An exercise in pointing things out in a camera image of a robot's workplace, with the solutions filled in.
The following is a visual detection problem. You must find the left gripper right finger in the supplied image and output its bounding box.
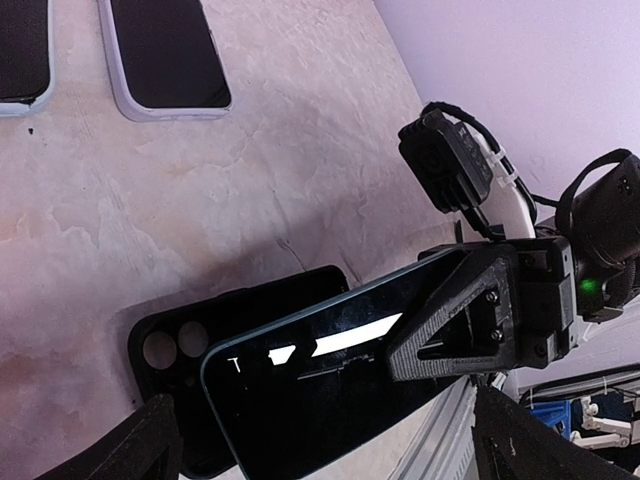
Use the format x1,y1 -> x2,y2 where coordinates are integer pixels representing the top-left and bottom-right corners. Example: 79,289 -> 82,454
472,387 -> 635,480

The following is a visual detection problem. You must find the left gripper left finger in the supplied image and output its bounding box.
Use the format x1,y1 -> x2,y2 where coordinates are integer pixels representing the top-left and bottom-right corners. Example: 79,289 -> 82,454
40,394 -> 183,480

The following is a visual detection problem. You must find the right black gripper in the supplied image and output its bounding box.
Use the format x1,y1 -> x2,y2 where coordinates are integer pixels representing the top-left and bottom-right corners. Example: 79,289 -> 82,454
384,237 -> 577,382

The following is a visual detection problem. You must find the black phone case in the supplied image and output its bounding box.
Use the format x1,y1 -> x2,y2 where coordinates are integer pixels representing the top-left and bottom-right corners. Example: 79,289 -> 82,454
127,265 -> 349,479

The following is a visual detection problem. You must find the lilac phone case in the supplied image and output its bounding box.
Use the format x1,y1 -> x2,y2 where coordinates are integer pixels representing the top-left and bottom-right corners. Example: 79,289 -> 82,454
97,0 -> 234,123

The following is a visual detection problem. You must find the light blue phone case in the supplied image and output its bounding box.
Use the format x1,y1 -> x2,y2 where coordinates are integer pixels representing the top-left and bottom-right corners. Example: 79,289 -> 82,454
0,0 -> 57,119

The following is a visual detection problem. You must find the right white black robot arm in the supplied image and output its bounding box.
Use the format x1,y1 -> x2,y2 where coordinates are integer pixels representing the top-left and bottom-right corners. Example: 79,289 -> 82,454
384,149 -> 639,381

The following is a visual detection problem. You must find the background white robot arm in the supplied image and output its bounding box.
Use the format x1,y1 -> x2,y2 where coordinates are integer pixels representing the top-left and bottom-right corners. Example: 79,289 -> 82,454
472,387 -> 639,480

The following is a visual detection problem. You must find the blue plastic bin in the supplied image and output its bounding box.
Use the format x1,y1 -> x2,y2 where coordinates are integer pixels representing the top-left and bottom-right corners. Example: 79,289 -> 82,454
529,400 -> 572,440

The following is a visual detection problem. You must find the front aluminium rail base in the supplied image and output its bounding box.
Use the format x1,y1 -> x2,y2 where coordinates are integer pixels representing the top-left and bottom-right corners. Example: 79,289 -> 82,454
390,365 -> 639,479

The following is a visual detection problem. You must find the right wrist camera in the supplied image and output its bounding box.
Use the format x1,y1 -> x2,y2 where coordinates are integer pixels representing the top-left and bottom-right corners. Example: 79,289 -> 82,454
398,102 -> 537,243

